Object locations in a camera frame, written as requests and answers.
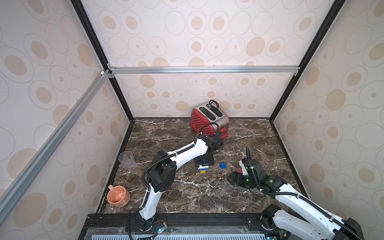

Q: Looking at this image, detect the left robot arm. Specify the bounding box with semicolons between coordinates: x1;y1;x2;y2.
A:
138;133;223;221

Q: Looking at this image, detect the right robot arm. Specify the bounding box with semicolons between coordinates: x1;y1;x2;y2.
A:
227;158;364;240

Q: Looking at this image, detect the red and steel toaster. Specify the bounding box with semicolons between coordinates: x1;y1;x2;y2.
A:
190;100;230;139

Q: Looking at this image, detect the clear plastic cup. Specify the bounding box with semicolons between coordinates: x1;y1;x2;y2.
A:
118;151;136;169

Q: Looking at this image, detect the orange ceramic mug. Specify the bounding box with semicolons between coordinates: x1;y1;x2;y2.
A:
107;185;131;208

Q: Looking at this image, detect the back aluminium frame bar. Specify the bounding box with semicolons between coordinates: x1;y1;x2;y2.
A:
111;66;300;75

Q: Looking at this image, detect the aluminium frame bar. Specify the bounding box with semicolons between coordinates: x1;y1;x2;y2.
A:
111;66;300;75
1;70;112;225

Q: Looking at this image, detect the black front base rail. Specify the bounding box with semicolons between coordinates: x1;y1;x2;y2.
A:
78;212;337;240

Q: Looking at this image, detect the left aluminium frame bar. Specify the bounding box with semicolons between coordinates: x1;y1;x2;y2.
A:
1;70;112;225

